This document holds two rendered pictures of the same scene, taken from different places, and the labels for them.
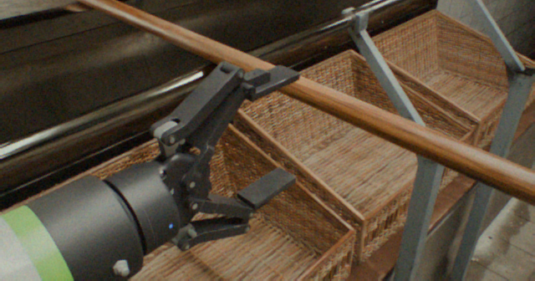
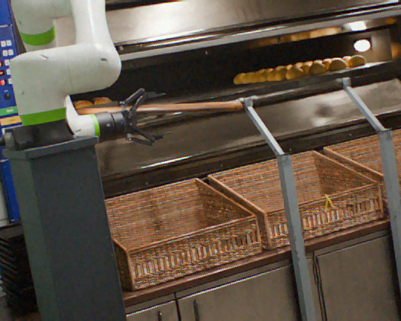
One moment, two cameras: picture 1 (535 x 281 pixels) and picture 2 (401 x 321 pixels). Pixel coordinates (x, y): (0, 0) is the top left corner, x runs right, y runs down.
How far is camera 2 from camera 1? 253 cm
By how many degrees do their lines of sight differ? 32
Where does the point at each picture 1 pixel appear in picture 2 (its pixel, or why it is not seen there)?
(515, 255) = not seen: outside the picture
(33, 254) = (91, 117)
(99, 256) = (104, 121)
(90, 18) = not seen: hidden behind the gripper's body
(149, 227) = (116, 121)
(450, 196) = (361, 227)
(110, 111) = not seen: hidden behind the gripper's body
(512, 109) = (384, 157)
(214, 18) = (195, 124)
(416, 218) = (286, 202)
